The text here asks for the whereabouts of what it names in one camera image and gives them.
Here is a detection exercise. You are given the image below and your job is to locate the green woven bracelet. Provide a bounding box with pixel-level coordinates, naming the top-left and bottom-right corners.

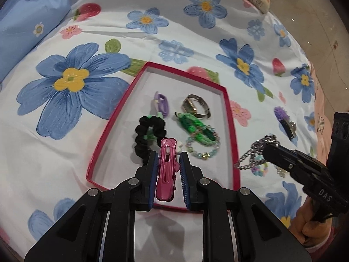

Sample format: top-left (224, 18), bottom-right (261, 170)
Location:
top-left (174, 111), bottom-right (219, 147)

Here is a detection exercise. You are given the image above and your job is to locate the purple flower hair claw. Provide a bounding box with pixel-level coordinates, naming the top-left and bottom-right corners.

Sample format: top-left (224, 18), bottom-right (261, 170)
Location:
top-left (274, 107), bottom-right (296, 140)

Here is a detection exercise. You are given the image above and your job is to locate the floral bed sheet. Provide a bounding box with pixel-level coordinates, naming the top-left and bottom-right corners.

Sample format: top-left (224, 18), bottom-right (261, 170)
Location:
top-left (1, 0), bottom-right (318, 259)

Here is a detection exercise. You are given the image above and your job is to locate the pastel crystal bead bracelet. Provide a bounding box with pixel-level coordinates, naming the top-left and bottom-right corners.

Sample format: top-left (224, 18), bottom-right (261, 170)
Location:
top-left (186, 125), bottom-right (221, 160)

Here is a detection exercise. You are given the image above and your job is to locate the red jewelry tray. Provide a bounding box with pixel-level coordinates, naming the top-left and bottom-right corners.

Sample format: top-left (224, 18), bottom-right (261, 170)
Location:
top-left (86, 62), bottom-right (241, 190)

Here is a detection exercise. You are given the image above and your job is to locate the right hand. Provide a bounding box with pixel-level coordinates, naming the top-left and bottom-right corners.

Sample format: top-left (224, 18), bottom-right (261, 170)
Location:
top-left (289, 196), bottom-right (332, 248)

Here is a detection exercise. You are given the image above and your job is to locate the pink printed cloth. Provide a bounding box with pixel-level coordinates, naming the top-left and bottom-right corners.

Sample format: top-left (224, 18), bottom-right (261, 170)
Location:
top-left (310, 63), bottom-right (332, 165)

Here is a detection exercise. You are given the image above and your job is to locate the blue floral pillow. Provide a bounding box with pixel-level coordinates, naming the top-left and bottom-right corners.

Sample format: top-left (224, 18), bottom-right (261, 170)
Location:
top-left (1, 0), bottom-right (70, 81)

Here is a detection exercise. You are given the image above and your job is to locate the metal wristwatch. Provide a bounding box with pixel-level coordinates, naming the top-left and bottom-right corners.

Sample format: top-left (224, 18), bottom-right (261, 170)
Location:
top-left (182, 94), bottom-right (211, 118)

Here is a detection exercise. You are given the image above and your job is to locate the black scrunchie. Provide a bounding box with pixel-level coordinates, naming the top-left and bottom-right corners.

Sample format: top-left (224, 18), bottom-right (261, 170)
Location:
top-left (134, 115), bottom-right (167, 166)

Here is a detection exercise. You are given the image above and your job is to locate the purple hair tie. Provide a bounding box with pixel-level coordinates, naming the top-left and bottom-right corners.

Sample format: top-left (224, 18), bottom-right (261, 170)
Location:
top-left (152, 91), bottom-right (171, 117)

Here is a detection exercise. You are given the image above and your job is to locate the colorful candy bead bracelet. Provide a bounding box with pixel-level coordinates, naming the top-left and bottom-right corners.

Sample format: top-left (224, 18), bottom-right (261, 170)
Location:
top-left (249, 155), bottom-right (269, 177)

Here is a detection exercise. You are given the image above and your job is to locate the light green hair clip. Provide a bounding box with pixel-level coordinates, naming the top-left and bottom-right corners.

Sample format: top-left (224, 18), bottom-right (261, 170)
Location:
top-left (144, 111), bottom-right (167, 146)

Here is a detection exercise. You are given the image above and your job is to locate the pink hair clip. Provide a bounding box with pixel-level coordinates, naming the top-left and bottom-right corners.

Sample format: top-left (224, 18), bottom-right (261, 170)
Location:
top-left (156, 138), bottom-right (180, 202)

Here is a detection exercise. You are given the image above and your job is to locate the silver chain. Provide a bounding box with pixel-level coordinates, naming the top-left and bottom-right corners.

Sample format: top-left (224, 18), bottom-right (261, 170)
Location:
top-left (234, 134), bottom-right (282, 171)

